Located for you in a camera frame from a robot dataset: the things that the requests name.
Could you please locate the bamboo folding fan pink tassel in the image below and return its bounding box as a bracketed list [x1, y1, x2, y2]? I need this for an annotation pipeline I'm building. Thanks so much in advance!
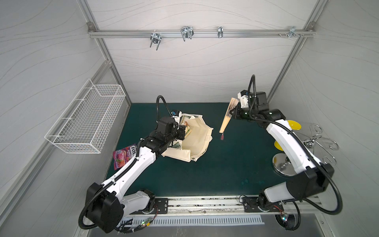
[219, 98, 239, 140]

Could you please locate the cream canvas tote bag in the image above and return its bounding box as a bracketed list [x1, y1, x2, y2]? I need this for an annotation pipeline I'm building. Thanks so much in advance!
[162, 114, 213, 163]

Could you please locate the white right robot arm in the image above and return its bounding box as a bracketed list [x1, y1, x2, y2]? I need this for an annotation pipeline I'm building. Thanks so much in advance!
[223, 75, 343, 215]

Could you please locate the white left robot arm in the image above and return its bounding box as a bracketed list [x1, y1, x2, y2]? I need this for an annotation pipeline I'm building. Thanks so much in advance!
[78, 110, 185, 234]

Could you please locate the yellow plastic wine glass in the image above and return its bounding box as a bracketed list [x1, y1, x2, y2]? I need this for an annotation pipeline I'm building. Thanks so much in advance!
[273, 119, 302, 152]

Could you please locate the pink snack packet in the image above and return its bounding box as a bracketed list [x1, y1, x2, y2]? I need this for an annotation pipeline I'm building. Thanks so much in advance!
[113, 144, 137, 170]

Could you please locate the small metal hook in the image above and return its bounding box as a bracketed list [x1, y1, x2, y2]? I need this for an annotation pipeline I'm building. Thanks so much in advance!
[218, 26, 224, 39]

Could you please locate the metal hook right end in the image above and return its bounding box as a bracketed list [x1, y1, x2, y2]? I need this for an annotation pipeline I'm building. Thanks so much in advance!
[278, 27, 305, 39]

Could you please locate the metal double hook left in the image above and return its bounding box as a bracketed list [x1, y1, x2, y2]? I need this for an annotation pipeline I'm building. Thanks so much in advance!
[150, 32, 162, 50]

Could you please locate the metal double hook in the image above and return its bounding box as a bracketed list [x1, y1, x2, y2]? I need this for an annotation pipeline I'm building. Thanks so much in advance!
[150, 32, 162, 50]
[180, 26, 194, 41]

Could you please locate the metal double hook middle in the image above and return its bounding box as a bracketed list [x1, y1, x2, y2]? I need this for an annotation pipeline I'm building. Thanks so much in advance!
[180, 26, 194, 41]

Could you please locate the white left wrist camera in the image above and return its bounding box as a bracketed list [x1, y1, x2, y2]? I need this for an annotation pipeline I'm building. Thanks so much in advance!
[171, 110, 182, 124]

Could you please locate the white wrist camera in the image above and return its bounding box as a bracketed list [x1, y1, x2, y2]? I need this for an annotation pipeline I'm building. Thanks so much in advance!
[171, 110, 182, 124]
[237, 90, 250, 109]

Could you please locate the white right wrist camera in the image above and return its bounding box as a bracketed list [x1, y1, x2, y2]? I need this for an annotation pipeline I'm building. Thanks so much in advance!
[237, 90, 250, 109]

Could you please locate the chrome wire glass rack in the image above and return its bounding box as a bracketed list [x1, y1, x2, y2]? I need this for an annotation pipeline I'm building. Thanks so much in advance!
[272, 124, 339, 177]

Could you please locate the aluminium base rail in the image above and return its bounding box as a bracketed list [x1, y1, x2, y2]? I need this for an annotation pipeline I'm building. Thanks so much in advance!
[82, 194, 326, 218]

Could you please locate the white wire basket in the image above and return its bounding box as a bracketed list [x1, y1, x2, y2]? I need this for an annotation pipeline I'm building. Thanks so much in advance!
[44, 79, 125, 154]

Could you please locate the aluminium crossbar rail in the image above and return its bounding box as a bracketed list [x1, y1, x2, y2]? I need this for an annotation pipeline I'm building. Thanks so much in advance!
[88, 27, 316, 39]

